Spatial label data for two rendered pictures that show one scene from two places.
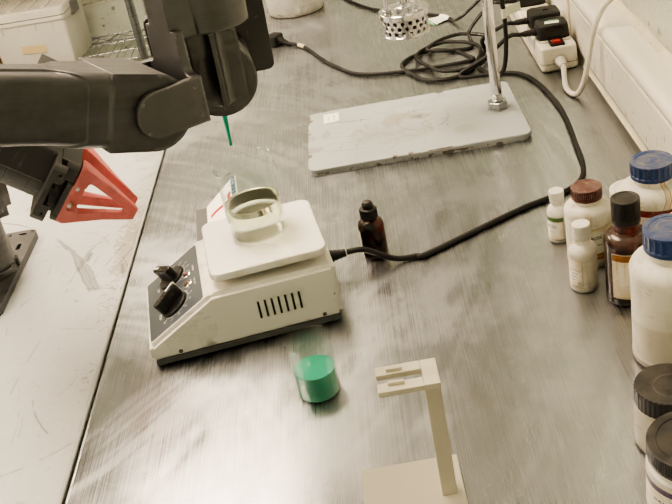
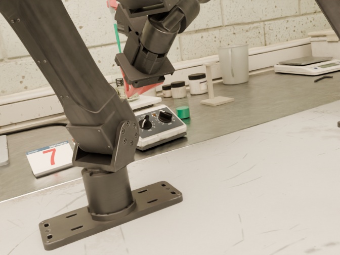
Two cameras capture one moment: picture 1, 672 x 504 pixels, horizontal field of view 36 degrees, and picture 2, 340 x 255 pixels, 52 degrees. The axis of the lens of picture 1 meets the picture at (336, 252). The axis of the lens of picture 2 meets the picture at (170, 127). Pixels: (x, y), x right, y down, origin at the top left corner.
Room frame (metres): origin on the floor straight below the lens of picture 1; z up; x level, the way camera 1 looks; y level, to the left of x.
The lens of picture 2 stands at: (1.27, 0.87, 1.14)
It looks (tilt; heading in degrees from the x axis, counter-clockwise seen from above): 15 degrees down; 242
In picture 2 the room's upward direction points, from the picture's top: 8 degrees counter-clockwise
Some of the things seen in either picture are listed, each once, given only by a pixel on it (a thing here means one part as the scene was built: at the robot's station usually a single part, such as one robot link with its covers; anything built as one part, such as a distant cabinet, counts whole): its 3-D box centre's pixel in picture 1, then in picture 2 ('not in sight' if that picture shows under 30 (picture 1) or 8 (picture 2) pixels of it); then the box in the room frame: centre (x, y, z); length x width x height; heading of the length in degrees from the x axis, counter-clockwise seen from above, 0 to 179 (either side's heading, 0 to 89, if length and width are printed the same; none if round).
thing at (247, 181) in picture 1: (253, 198); (124, 86); (0.96, 0.07, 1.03); 0.07 x 0.06 x 0.08; 145
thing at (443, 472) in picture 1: (404, 441); (214, 82); (0.61, -0.02, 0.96); 0.08 x 0.08 x 0.13; 87
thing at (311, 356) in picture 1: (313, 365); (182, 107); (0.78, 0.04, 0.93); 0.04 x 0.04 x 0.06
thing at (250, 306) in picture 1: (246, 280); (138, 121); (0.95, 0.10, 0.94); 0.22 x 0.13 x 0.08; 95
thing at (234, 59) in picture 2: not in sight; (234, 65); (0.35, -0.23, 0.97); 0.18 x 0.13 x 0.15; 43
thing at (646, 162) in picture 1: (652, 210); not in sight; (0.89, -0.32, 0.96); 0.06 x 0.06 x 0.11
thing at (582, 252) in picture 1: (582, 255); not in sight; (0.86, -0.24, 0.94); 0.03 x 0.03 x 0.07
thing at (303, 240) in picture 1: (261, 238); (130, 102); (0.95, 0.07, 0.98); 0.12 x 0.12 x 0.01; 5
